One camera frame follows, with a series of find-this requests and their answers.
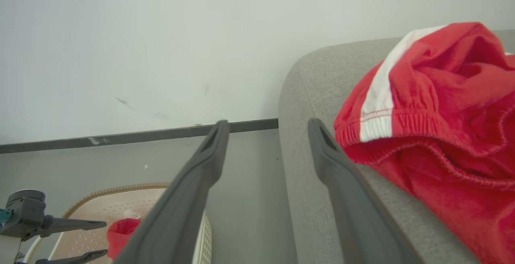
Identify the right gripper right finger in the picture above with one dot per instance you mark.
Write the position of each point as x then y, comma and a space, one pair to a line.
362, 223

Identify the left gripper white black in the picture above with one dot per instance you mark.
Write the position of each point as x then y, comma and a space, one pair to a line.
24, 215

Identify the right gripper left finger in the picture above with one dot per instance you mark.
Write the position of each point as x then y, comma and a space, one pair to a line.
177, 211

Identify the red shorts with white stripe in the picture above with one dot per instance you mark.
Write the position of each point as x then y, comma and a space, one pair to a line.
442, 115

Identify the beige perforated laundry basket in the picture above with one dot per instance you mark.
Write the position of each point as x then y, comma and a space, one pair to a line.
116, 205

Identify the red and white striped garment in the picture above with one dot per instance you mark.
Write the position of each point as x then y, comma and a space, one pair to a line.
120, 236

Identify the dark grey baseboard strip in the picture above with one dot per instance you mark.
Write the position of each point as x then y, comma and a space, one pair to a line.
120, 137

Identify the grey fabric sofa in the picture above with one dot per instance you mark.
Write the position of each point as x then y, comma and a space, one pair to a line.
305, 95

